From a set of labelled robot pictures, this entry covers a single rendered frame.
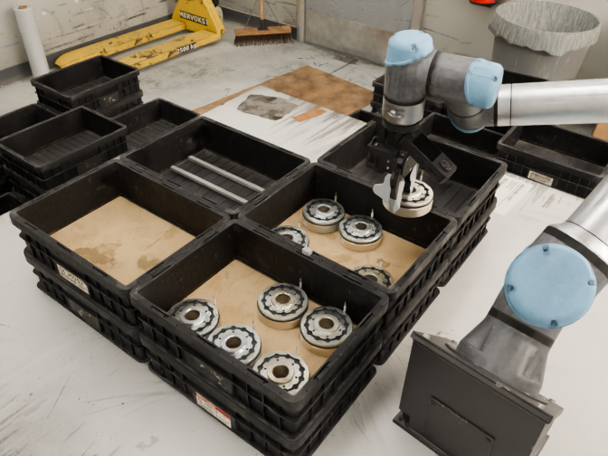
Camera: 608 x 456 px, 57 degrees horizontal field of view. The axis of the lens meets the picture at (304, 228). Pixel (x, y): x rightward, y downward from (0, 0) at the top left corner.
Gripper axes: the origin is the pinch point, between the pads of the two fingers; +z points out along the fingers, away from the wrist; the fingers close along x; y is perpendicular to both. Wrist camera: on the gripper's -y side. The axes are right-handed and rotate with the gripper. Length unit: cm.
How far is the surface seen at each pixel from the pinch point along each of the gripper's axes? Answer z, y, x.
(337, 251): 16.8, 12.3, 5.5
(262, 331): 14.0, 11.2, 34.4
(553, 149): 64, -6, -134
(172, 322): 3, 20, 48
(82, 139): 55, 156, -23
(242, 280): 15.0, 23.8, 25.8
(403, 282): 5.7, -8.6, 14.6
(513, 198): 36, -10, -59
